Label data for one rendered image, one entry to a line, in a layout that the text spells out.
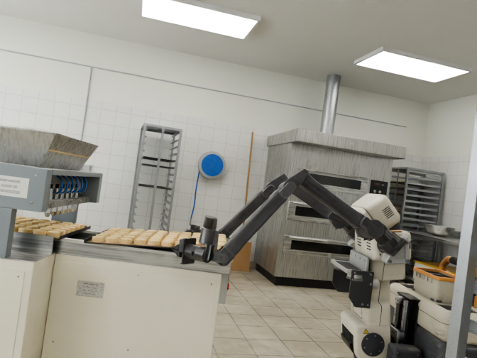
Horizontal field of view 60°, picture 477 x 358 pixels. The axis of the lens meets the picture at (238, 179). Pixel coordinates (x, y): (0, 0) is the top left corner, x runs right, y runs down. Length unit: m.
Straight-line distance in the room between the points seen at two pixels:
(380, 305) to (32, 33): 5.51
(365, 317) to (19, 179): 1.53
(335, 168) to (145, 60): 3.04
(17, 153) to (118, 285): 0.66
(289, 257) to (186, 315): 3.71
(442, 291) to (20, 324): 1.74
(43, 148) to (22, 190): 0.19
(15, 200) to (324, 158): 4.35
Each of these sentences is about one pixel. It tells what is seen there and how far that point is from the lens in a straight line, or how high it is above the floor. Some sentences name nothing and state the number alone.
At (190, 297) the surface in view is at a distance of 1.78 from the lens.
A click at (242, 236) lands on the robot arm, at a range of 1.59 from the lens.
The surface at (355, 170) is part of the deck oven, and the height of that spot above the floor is 1.63.
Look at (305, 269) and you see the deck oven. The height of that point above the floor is 0.24.
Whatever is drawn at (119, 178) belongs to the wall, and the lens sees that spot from 5.95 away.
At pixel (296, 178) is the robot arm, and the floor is 1.27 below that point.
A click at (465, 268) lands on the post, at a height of 1.09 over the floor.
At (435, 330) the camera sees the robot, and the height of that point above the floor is 0.72.
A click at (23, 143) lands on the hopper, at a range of 1.80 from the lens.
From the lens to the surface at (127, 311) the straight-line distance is 1.83.
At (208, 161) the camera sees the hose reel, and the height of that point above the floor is 1.49.
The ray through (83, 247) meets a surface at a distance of 1.83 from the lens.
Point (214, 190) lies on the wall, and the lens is 6.06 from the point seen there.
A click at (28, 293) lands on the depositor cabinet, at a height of 0.73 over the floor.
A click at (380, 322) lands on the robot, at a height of 0.70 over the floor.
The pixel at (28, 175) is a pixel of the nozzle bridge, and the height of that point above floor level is 1.15.
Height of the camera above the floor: 1.21
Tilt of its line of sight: 1 degrees up
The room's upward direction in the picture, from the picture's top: 8 degrees clockwise
